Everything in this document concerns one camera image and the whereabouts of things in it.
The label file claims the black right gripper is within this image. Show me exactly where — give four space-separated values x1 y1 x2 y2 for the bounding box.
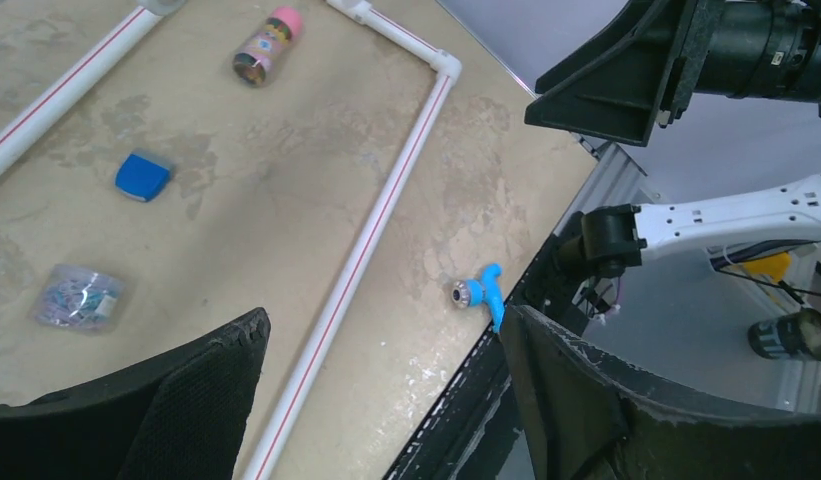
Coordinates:
524 1 821 146

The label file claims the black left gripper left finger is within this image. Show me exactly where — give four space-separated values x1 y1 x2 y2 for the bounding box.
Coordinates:
0 307 271 479

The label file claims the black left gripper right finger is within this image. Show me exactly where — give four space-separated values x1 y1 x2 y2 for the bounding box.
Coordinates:
499 305 821 479

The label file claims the blue water faucet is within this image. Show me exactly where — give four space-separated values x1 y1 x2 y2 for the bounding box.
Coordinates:
451 263 505 334

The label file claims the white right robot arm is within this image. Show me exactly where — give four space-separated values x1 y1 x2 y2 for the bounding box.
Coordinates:
525 1 821 282

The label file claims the clear box of clips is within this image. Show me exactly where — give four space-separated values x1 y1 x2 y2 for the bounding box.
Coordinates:
31 264 126 331

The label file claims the blue rectangular box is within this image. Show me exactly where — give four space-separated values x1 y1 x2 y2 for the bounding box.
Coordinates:
113 151 174 202

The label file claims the pink capped candy bottle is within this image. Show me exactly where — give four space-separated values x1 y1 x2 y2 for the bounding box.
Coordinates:
232 6 303 87

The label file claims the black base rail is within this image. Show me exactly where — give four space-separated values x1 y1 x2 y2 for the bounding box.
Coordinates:
383 231 623 480

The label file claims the white PVC pipe frame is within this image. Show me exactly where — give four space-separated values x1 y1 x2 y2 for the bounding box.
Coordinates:
0 1 440 479

